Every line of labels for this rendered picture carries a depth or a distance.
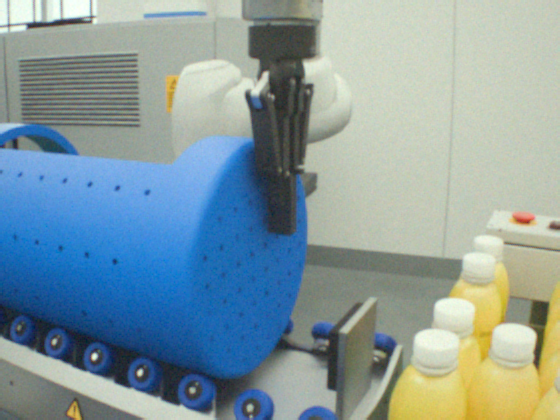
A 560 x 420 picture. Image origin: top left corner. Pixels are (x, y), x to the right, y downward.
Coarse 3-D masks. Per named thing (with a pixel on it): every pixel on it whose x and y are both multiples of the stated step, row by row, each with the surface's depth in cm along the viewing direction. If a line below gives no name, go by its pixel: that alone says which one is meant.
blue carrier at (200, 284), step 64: (0, 128) 84; (0, 192) 73; (64, 192) 68; (128, 192) 64; (192, 192) 61; (256, 192) 69; (0, 256) 72; (64, 256) 66; (128, 256) 62; (192, 256) 59; (256, 256) 71; (64, 320) 73; (128, 320) 64; (192, 320) 60; (256, 320) 73
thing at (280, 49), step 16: (256, 32) 63; (272, 32) 62; (288, 32) 62; (304, 32) 62; (256, 48) 63; (272, 48) 62; (288, 48) 62; (304, 48) 63; (272, 64) 63; (288, 64) 65; (272, 80) 63
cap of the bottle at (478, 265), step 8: (464, 256) 69; (472, 256) 69; (480, 256) 69; (488, 256) 69; (464, 264) 68; (472, 264) 67; (480, 264) 67; (488, 264) 67; (464, 272) 68; (472, 272) 67; (480, 272) 67; (488, 272) 67
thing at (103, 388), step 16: (0, 336) 83; (0, 352) 82; (16, 352) 81; (32, 352) 80; (32, 368) 79; (48, 368) 78; (64, 368) 77; (112, 368) 74; (64, 384) 76; (80, 384) 75; (96, 384) 74; (112, 384) 73; (112, 400) 72; (128, 400) 71; (144, 400) 71; (160, 400) 70; (144, 416) 70; (160, 416) 69; (176, 416) 68; (192, 416) 68; (208, 416) 67
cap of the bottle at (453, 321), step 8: (440, 304) 56; (448, 304) 56; (456, 304) 56; (464, 304) 56; (440, 312) 55; (448, 312) 54; (456, 312) 54; (464, 312) 54; (472, 312) 55; (440, 320) 55; (448, 320) 54; (456, 320) 54; (464, 320) 54; (472, 320) 55; (448, 328) 55; (456, 328) 54; (464, 328) 55
